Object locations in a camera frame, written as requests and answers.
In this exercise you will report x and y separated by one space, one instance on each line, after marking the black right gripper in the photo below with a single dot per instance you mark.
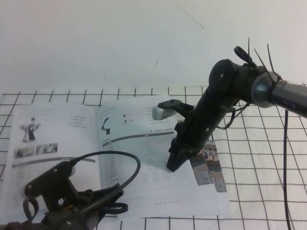
194 131

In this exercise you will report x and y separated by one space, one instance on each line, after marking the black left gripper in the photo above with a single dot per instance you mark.
72 220

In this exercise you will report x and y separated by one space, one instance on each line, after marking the white product catalogue book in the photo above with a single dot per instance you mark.
144 172

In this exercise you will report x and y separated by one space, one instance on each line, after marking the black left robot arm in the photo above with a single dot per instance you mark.
19 226

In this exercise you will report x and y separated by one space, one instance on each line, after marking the thin black zip tie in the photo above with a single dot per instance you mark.
260 58
249 50
271 57

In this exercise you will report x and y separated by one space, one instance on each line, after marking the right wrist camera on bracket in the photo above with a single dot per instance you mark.
159 113

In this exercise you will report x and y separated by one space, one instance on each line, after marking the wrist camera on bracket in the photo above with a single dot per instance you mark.
159 113
48 177

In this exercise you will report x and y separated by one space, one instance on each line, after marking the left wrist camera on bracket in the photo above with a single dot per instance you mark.
48 177

